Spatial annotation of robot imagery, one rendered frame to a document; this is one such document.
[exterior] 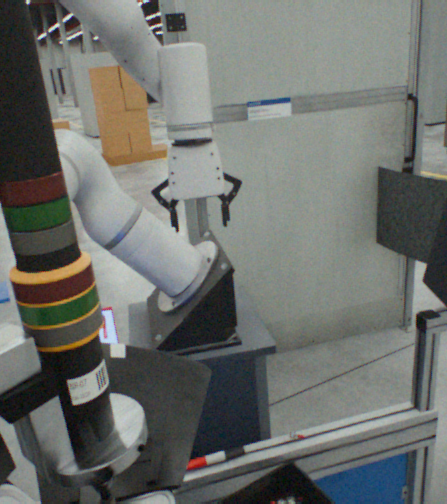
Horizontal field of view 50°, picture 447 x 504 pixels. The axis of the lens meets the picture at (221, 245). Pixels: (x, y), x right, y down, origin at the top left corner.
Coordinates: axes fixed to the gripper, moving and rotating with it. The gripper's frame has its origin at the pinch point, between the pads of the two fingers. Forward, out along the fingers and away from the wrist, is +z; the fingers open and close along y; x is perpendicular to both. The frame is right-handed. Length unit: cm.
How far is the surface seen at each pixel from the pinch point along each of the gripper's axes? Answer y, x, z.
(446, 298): -40.8, 15.1, 14.7
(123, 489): 9, 58, 6
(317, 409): -44, -91, 115
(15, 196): 10, 65, -19
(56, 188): 8, 64, -19
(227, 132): -18, -124, -8
